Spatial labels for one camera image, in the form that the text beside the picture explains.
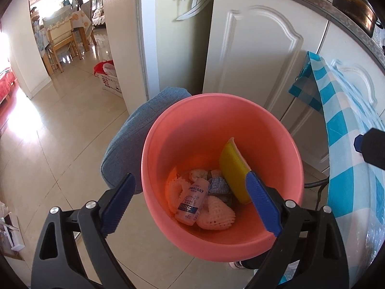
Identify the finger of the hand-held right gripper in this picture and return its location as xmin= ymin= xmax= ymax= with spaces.
xmin=354 ymin=128 xmax=385 ymax=171

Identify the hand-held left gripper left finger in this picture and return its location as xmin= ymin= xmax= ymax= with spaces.
xmin=30 ymin=173 xmax=136 ymax=289

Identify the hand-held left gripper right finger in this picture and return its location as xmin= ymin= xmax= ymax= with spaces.
xmin=245 ymin=171 xmax=351 ymax=289

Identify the yellow-green scouring sponge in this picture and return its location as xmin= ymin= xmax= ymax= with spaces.
xmin=218 ymin=137 xmax=253 ymax=204

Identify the blue patterned cloth roll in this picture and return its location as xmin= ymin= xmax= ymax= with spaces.
xmin=207 ymin=176 xmax=233 ymax=207

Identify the large white foam net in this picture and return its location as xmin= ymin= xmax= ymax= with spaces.
xmin=195 ymin=195 xmax=236 ymax=231

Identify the pink plastic basin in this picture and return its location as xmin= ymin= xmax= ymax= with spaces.
xmin=141 ymin=93 xmax=305 ymax=262

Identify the blue checked tablecloth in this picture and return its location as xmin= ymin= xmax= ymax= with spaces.
xmin=277 ymin=51 xmax=385 ymax=289

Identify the person's white shoe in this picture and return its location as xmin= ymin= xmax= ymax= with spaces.
xmin=229 ymin=260 xmax=256 ymax=270

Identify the blue stool cushion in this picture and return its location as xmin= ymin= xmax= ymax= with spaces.
xmin=101 ymin=87 xmax=193 ymax=195

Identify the red white laundry basket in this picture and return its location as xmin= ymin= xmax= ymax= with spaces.
xmin=93 ymin=60 xmax=124 ymax=98

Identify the steel kitchen countertop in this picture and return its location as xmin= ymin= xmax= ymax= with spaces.
xmin=217 ymin=0 xmax=385 ymax=64

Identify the large brown steel pot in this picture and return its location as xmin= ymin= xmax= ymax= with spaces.
xmin=332 ymin=0 xmax=382 ymax=38

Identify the white kitchen cabinet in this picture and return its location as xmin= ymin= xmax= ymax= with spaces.
xmin=202 ymin=0 xmax=385 ymax=175

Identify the red sofa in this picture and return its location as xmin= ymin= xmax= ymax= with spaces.
xmin=0 ymin=68 xmax=17 ymax=109

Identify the wooden chair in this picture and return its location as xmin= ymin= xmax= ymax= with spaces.
xmin=42 ymin=18 xmax=82 ymax=73

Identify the dining table with cloth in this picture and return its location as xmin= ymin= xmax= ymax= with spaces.
xmin=40 ymin=6 xmax=97 ymax=53

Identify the black metal table frame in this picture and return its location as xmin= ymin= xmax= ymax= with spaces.
xmin=303 ymin=176 xmax=331 ymax=211

